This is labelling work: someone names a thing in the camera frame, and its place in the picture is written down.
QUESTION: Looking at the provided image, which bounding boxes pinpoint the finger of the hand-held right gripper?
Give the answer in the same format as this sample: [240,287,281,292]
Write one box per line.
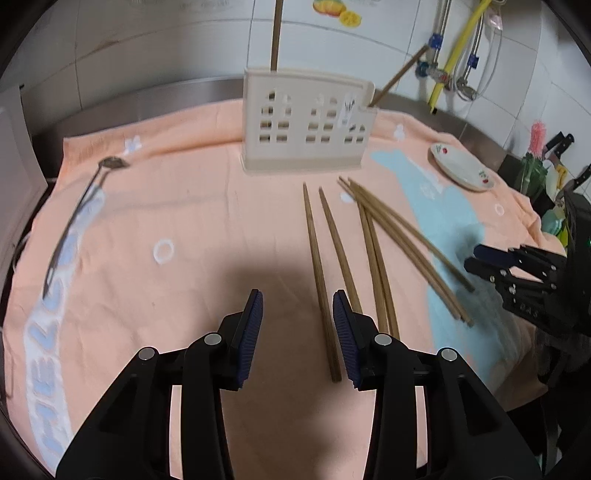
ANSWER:
[463,257,555,306]
[473,244,566,282]

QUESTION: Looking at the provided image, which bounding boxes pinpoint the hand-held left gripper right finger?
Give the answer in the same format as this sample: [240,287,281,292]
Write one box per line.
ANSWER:
[332,289,543,480]

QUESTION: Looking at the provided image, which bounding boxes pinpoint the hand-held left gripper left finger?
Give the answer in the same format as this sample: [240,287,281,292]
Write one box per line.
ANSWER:
[55,289,264,480]

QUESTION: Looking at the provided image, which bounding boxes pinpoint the wooden chopstick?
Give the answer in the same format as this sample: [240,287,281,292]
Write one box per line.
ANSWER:
[269,0,283,71]
[302,183,342,383]
[365,217,402,340]
[344,179,474,328]
[338,177,464,321]
[348,178,476,292]
[318,187,363,315]
[372,45,430,107]
[358,203,390,333]

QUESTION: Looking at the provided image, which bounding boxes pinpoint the beige plastic utensil holder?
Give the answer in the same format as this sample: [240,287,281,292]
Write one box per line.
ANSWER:
[239,67,377,175]

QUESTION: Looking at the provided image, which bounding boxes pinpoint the person's right hand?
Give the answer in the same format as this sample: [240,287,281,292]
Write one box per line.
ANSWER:
[536,330,591,386]

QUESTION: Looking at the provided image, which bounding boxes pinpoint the white cherry print dish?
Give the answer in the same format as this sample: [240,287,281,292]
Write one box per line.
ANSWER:
[428,142,502,192]

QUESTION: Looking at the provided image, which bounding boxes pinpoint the green glass bottle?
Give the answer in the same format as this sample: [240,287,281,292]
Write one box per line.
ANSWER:
[521,154,561,208]

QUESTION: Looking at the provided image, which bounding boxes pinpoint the pink bottle brush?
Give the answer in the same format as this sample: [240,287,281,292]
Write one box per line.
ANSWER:
[529,121,546,160]

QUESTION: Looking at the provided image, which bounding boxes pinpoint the orange printed towel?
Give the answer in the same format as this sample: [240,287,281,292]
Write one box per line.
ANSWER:
[4,99,566,480]

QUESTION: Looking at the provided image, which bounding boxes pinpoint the metal spoon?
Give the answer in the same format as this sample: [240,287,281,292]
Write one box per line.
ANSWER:
[46,157,129,282]

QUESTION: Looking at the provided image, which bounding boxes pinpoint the pink plastic tag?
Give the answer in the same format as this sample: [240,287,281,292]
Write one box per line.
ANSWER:
[485,4,507,31]

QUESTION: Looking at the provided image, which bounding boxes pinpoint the clear plastic hose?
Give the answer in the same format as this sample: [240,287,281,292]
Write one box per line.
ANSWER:
[480,18,505,93]

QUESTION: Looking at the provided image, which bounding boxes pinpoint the braided metal hose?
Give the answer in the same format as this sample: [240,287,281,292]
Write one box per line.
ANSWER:
[427,0,452,70]
[455,0,490,100]

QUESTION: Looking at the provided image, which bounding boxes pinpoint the yellow gas hose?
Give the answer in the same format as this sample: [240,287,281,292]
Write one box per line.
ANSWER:
[427,0,492,116]

